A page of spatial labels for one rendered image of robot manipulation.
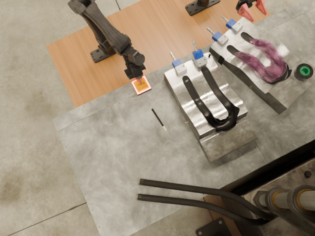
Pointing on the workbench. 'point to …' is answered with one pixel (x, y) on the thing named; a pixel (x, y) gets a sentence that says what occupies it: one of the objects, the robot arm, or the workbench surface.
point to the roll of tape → (304, 71)
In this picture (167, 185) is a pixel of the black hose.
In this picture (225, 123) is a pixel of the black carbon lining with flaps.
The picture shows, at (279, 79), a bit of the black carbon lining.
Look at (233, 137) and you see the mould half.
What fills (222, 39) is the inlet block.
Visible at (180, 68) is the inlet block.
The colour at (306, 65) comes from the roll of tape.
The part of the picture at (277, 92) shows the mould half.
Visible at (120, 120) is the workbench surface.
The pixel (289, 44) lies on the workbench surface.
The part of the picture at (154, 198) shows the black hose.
